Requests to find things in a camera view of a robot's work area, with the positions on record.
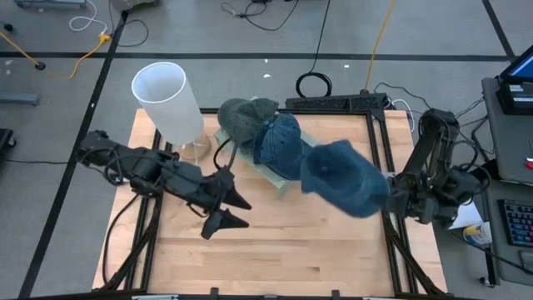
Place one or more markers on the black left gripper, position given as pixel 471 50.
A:
pixel 210 189

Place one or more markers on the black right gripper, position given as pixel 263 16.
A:
pixel 401 196

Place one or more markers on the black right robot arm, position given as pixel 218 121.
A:
pixel 433 141

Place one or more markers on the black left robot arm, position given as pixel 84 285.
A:
pixel 145 166

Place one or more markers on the pale green perforated box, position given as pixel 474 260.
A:
pixel 283 187

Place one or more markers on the white box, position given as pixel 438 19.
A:
pixel 470 216

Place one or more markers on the white bottle yellow label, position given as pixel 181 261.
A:
pixel 476 234

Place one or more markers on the grey desk surface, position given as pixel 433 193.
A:
pixel 508 141
pixel 499 258

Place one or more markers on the black perforated power strip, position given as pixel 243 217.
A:
pixel 333 102

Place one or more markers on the black keyboard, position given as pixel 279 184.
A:
pixel 518 223

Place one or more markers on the black caster wheel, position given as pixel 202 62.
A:
pixel 486 281

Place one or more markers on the white cylindrical bin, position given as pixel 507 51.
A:
pixel 166 104

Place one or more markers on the red button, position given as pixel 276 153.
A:
pixel 529 163

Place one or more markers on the black device with labels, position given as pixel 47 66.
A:
pixel 514 104

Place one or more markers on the black laptop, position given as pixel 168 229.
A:
pixel 522 68

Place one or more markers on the grey flat bar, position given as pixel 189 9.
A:
pixel 18 98

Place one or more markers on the black round floor foot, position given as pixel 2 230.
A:
pixel 40 66

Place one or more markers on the grey metal base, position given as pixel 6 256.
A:
pixel 50 3

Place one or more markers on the black round knob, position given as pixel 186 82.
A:
pixel 8 28

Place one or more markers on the black aluminium table frame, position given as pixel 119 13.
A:
pixel 375 116

